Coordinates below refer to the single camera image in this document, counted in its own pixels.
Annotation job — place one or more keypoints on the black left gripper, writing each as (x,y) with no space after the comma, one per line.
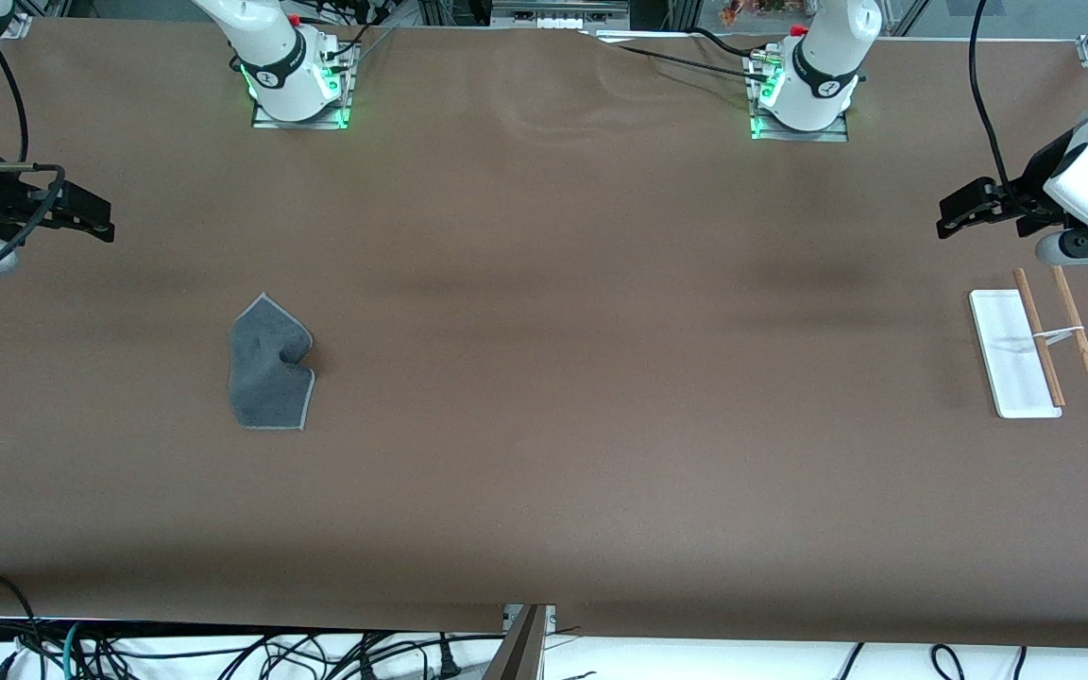
(1028,190)

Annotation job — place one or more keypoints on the grey and pink towel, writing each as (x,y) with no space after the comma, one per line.
(265,368)

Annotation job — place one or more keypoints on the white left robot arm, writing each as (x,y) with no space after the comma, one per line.
(823,76)

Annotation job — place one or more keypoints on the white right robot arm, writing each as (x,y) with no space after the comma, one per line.
(280,76)

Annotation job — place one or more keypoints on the white power strip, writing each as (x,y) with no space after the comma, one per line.
(558,19)

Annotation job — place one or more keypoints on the brown table cover sheet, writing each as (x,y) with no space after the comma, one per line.
(544,378)

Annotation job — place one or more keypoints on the black power plug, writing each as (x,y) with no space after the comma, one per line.
(448,661)

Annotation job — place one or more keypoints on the metal frame post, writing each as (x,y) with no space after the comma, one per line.
(520,647)

